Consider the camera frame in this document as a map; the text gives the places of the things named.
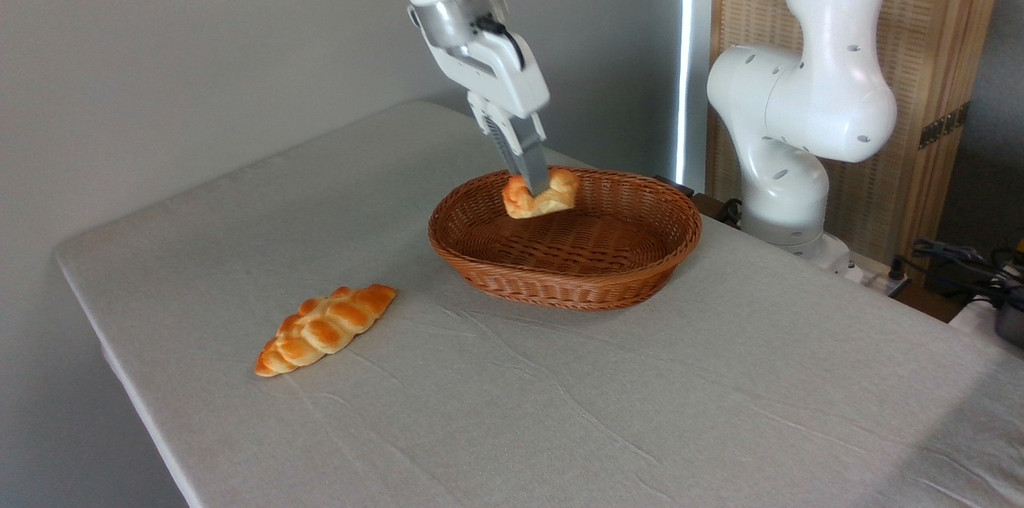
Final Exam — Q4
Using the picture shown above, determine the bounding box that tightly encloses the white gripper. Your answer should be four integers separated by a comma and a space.
411, 28, 552, 196

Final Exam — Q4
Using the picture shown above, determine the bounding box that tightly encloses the round orange bread roll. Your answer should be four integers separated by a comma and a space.
501, 167, 582, 220

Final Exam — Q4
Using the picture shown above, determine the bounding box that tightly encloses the braided golden bread loaf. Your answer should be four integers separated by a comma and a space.
254, 283, 398, 378

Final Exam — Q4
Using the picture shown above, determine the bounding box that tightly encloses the brown wicker basket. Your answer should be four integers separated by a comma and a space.
427, 165, 703, 311

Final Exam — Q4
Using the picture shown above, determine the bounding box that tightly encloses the white vertical light strip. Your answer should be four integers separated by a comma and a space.
674, 0, 715, 193

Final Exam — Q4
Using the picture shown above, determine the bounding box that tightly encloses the black table clamp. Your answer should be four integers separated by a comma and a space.
654, 174, 742, 227

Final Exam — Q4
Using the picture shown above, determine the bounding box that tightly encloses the grey tablecloth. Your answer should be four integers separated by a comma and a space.
54, 100, 1024, 508

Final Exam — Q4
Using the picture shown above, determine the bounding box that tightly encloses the white power strip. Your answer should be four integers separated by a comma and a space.
832, 250, 913, 294

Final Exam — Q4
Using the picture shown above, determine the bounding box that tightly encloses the brass screen hinge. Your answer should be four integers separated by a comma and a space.
918, 101, 971, 150

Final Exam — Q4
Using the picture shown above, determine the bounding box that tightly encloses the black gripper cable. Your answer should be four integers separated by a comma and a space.
473, 14, 527, 71

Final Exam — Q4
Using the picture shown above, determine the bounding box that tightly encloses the black cable bundle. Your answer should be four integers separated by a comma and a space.
890, 238, 1024, 310

